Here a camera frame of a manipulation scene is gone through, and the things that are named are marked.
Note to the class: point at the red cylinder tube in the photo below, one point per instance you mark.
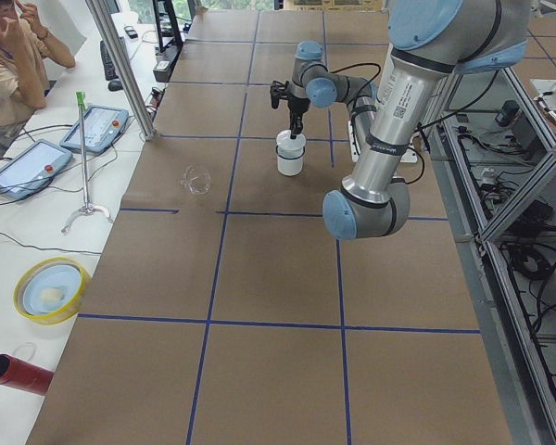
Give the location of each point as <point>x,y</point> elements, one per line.
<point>18,374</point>

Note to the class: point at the clear glass funnel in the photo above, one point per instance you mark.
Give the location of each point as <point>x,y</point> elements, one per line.
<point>196,180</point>

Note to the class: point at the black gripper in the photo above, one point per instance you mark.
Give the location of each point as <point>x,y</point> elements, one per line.
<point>296,108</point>

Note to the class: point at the grey aluminium frame post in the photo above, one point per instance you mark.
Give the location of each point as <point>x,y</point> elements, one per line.
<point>105,24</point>

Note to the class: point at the metal stand with green clip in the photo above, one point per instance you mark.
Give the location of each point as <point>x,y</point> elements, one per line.
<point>88,208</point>

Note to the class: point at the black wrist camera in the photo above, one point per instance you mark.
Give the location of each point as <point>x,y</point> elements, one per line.
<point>278,93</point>

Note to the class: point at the aluminium side frame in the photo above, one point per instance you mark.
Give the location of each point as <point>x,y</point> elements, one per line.
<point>496,135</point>

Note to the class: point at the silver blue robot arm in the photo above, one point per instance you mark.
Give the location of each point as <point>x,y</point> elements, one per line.
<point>430,40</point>

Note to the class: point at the black computer mouse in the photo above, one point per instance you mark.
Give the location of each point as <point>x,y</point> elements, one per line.
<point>114,86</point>

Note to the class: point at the teach pendant tablet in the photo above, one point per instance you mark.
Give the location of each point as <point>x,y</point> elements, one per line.
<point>102,126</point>
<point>33,169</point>

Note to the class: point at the black keyboard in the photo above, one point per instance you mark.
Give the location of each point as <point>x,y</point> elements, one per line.
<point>107,63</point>

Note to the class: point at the far teach pendant tablet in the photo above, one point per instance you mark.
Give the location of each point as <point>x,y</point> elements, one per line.
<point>102,126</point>

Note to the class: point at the white enamel cup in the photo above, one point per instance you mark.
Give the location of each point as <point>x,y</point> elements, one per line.
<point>290,163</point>

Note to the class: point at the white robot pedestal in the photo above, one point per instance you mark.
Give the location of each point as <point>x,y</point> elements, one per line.
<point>410,156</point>

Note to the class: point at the white cup lid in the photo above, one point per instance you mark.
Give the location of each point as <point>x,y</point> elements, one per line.
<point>286,141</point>

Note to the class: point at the black metal rack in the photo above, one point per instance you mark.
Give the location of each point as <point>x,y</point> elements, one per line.
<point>167,26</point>

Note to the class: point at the near teach pendant tablet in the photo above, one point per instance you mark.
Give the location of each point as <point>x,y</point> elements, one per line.
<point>33,169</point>

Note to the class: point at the light blue plate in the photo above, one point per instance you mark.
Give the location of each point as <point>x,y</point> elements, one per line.
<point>51,289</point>

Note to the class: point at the seated person beige shirt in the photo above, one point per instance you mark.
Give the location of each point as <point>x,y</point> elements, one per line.
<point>24,45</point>

